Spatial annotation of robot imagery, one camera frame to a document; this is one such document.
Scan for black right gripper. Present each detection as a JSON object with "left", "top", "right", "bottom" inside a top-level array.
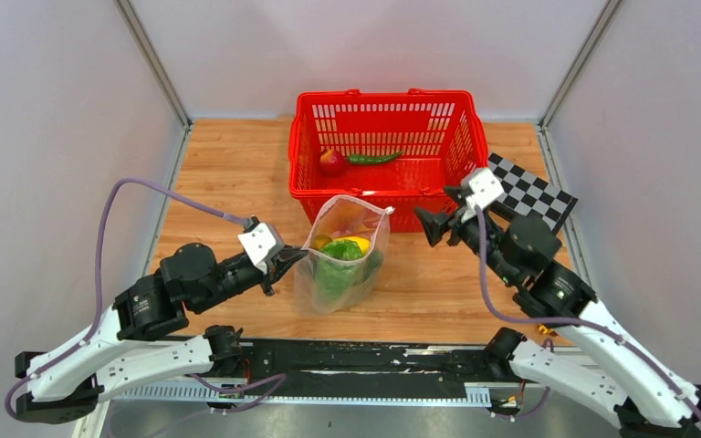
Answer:
[{"left": 413, "top": 186, "right": 517, "bottom": 285}]

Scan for green white napa cabbage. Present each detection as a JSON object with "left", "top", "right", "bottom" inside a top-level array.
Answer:
[{"left": 313, "top": 238, "right": 384, "bottom": 312}]

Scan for clear zip top bag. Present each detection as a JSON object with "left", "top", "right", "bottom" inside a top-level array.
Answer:
[{"left": 294, "top": 195, "right": 395, "bottom": 316}]

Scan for yellow lemon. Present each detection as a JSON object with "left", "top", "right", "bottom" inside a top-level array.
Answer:
[{"left": 341, "top": 236, "right": 371, "bottom": 255}]

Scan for brown yellow fruit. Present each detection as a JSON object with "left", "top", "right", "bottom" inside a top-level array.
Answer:
[{"left": 310, "top": 235, "right": 333, "bottom": 251}]

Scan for red apple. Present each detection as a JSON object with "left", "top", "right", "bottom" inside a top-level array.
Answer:
[
  {"left": 331, "top": 224, "right": 376, "bottom": 239},
  {"left": 319, "top": 150, "right": 348, "bottom": 177}
]

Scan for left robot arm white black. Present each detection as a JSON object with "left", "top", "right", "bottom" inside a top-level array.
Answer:
[{"left": 15, "top": 243, "right": 307, "bottom": 424}]

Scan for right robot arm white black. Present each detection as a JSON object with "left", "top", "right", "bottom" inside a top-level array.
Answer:
[{"left": 415, "top": 186, "right": 701, "bottom": 437}]

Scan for red plastic shopping basket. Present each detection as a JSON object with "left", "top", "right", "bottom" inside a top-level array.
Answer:
[{"left": 288, "top": 89, "right": 489, "bottom": 232}]

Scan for black white checkerboard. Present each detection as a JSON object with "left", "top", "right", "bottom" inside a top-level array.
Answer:
[{"left": 488, "top": 152, "right": 578, "bottom": 234}]

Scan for green chili pepper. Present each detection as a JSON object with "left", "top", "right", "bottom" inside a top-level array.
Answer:
[{"left": 346, "top": 151, "right": 403, "bottom": 166}]

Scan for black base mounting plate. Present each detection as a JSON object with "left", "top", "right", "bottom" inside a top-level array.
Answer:
[{"left": 183, "top": 337, "right": 545, "bottom": 402}]

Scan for yellow orange toy car right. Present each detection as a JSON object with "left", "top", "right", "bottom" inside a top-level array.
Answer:
[{"left": 537, "top": 324, "right": 558, "bottom": 338}]

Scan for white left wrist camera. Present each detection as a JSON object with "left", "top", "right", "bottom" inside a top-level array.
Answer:
[{"left": 237, "top": 223, "right": 285, "bottom": 273}]

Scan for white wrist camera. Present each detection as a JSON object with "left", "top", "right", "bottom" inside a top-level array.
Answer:
[
  {"left": 237, "top": 223, "right": 285, "bottom": 273},
  {"left": 460, "top": 168, "right": 506, "bottom": 223}
]

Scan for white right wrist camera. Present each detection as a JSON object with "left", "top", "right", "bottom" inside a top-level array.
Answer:
[{"left": 460, "top": 168, "right": 506, "bottom": 223}]

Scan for white slotted cable duct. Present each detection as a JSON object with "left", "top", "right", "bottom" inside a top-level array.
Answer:
[{"left": 111, "top": 381, "right": 493, "bottom": 407}]

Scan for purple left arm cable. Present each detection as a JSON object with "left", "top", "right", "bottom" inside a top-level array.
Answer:
[{"left": 4, "top": 177, "right": 252, "bottom": 421}]

